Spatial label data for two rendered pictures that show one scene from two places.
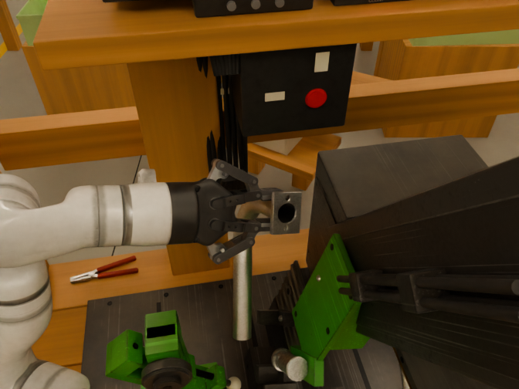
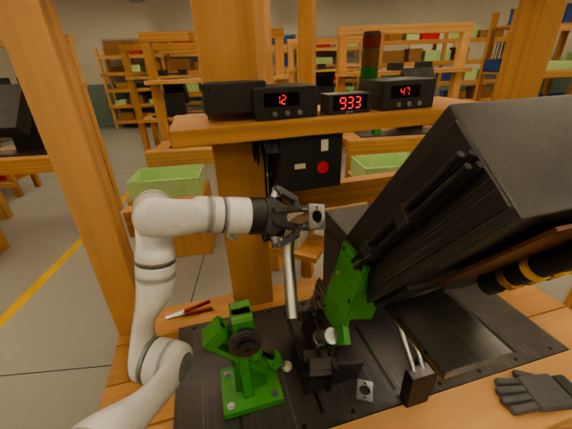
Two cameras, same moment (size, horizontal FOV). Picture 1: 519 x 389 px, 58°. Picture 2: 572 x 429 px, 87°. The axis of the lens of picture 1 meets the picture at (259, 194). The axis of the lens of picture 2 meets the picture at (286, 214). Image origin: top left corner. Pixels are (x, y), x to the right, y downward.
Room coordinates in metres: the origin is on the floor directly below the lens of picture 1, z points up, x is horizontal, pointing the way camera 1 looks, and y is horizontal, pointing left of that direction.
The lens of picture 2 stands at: (-0.16, 0.07, 1.67)
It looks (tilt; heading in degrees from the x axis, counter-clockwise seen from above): 27 degrees down; 356
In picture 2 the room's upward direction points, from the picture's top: 2 degrees counter-clockwise
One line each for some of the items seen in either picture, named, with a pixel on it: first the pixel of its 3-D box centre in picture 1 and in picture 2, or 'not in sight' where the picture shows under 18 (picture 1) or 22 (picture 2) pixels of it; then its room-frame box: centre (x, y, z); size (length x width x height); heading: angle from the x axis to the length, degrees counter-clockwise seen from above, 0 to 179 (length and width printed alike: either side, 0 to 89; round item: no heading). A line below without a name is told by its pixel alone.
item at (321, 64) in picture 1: (288, 72); (305, 157); (0.66, -0.05, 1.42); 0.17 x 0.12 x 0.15; 100
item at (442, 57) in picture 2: not in sight; (430, 82); (7.53, -4.08, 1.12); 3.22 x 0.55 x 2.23; 90
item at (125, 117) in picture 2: not in sight; (160, 87); (9.93, 3.02, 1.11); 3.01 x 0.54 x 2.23; 90
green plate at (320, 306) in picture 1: (342, 302); (355, 286); (0.40, -0.13, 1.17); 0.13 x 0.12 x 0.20; 100
